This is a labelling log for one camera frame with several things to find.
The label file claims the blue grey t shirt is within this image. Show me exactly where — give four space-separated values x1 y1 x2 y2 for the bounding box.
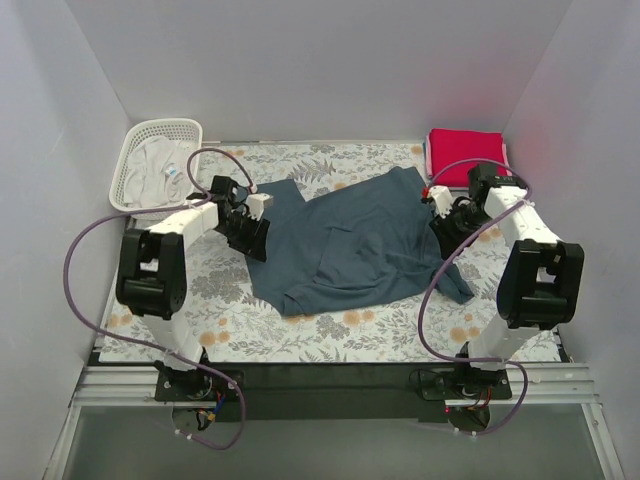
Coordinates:
247 167 473 317

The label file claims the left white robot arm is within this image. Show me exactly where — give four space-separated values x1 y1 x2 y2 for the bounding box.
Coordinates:
116 176 273 400

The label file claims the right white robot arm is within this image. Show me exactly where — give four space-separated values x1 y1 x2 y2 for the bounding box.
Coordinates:
422 160 584 398

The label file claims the floral patterned table mat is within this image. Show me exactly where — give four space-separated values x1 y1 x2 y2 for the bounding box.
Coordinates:
101 143 510 368

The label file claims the red folded t shirt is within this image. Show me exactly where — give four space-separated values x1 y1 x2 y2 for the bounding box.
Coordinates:
428 127 514 190

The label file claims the white t shirt in basket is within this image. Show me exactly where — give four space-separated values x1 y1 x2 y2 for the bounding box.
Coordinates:
123 136 196 210

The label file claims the white plastic laundry basket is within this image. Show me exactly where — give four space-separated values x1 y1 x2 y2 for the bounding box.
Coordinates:
109 118 203 221

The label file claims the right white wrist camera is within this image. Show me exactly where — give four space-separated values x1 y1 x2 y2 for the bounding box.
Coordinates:
421 185 454 217

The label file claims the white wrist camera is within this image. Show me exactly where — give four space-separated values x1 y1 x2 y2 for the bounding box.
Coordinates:
244 193 274 220
421 185 454 217

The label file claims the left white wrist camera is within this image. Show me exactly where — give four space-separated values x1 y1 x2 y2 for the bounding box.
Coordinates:
244 193 274 220

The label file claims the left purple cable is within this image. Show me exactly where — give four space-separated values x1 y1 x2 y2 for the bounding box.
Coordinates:
63 148 257 451

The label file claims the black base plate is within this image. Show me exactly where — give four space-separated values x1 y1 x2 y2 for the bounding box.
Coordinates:
154 361 512 422

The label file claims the aluminium frame rail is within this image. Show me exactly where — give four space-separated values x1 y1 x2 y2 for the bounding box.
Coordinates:
48 363 625 479

